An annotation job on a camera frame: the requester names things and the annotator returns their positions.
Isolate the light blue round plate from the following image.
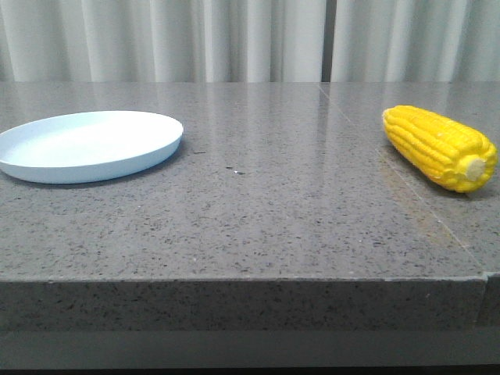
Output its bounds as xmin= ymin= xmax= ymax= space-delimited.
xmin=1 ymin=111 xmax=184 ymax=184

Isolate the yellow corn cob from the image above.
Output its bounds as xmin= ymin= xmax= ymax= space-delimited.
xmin=382 ymin=105 xmax=498 ymax=193

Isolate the white pleated curtain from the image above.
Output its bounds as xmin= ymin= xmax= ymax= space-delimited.
xmin=1 ymin=1 xmax=499 ymax=82

